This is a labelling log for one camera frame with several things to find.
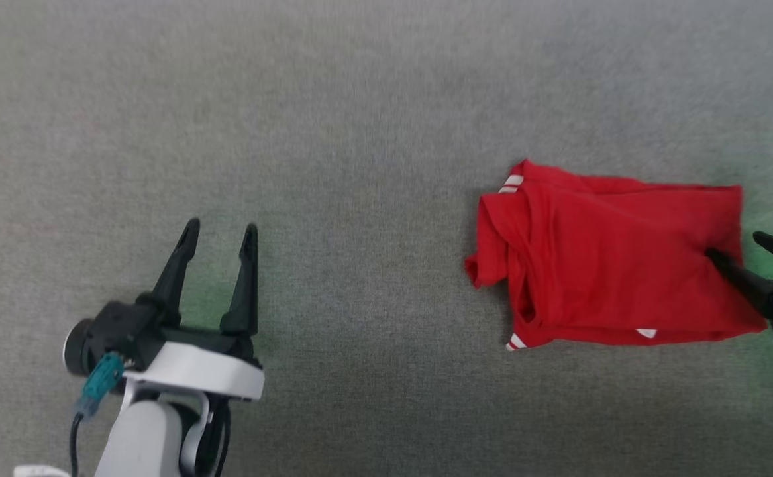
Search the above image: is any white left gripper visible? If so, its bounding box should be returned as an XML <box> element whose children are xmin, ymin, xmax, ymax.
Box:
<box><xmin>123</xmin><ymin>219</ymin><xmax>266</xmax><ymax>405</ymax></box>

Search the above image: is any grey fabric sofa seat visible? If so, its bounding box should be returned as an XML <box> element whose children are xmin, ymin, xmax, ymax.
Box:
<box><xmin>0</xmin><ymin>0</ymin><xmax>773</xmax><ymax>477</ymax></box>

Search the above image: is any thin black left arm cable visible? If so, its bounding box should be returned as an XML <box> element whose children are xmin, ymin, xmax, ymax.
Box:
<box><xmin>213</xmin><ymin>401</ymin><xmax>232</xmax><ymax>477</ymax></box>

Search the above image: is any black cable with teal plug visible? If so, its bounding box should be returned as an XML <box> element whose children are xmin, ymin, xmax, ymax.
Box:
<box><xmin>68</xmin><ymin>351</ymin><xmax>127</xmax><ymax>477</ymax></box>

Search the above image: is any red shirt with white sleeves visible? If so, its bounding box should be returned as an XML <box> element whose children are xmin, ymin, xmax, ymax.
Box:
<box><xmin>464</xmin><ymin>159</ymin><xmax>770</xmax><ymax>352</ymax></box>

